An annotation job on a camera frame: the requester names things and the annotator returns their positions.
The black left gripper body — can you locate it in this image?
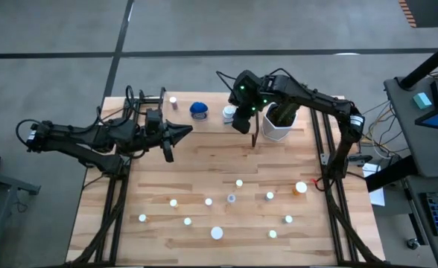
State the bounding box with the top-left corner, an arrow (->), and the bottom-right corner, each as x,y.
139,118 -> 168,153

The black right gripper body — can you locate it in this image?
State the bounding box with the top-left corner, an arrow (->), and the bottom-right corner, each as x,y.
238,69 -> 268,117

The white bottle with blue label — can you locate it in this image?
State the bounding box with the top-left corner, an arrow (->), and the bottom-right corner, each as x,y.
221,104 -> 238,124

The large white cap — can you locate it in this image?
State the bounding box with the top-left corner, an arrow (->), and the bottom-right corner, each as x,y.
209,226 -> 225,241

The wooden shelf with black legs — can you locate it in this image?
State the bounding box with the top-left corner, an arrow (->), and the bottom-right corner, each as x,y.
158,86 -> 261,148

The white planter pot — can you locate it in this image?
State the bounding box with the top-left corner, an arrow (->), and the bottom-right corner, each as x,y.
260,102 -> 299,142

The large orange pill bottle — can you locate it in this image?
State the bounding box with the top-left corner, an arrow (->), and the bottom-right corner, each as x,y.
291,181 -> 308,197

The white paper sheet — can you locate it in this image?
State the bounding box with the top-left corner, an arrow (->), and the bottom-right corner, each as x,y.
362,162 -> 386,207

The grey side table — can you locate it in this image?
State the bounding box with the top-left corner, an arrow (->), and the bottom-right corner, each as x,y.
0,165 -> 42,258

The grey desk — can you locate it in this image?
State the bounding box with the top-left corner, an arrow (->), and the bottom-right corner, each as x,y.
384,76 -> 438,268

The black desk beam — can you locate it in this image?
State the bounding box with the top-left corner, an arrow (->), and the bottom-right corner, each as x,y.
364,155 -> 418,193

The small teal box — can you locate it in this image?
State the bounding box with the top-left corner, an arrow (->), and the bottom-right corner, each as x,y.
412,92 -> 433,110

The black diagonal pole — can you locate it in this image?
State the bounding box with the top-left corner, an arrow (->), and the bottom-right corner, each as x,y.
399,35 -> 438,90

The black mat orange striped edge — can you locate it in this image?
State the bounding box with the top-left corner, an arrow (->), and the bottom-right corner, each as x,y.
397,0 -> 438,29

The black aluminium table frame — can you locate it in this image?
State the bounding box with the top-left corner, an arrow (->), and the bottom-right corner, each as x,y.
66,95 -> 386,267

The red cable clip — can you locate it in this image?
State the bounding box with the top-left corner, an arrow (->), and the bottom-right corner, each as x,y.
308,176 -> 326,190

